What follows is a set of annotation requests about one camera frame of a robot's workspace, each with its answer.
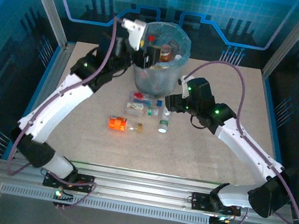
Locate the aluminium frame post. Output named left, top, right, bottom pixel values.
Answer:
left=9, top=0, right=77, bottom=51
left=260, top=0, right=299, bottom=83

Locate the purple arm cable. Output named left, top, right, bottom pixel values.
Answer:
left=1, top=4, right=124, bottom=215
left=160, top=55, right=299, bottom=224

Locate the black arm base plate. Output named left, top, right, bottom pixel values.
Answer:
left=189, top=191, right=244, bottom=218
left=42, top=168, right=97, bottom=195

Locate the clear bottle blue cap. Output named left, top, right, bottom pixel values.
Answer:
left=128, top=90, right=165, bottom=107

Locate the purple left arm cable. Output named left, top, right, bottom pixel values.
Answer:
left=1, top=4, right=124, bottom=215

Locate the clear bottle green cap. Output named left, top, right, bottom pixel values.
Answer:
left=124, top=101, right=160, bottom=121

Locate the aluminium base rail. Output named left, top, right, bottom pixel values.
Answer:
left=0, top=148, right=295, bottom=224

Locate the blue plastic bin liner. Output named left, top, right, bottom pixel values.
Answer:
left=138, top=18, right=196, bottom=77

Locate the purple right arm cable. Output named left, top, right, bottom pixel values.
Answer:
left=160, top=55, right=299, bottom=224

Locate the green label water bottle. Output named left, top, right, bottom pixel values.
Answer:
left=157, top=107, right=173, bottom=135

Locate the metal mesh waste bin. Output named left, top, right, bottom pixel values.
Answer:
left=128, top=55, right=182, bottom=100

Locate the grey slotted cable duct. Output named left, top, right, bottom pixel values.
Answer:
left=1, top=181, right=216, bottom=224

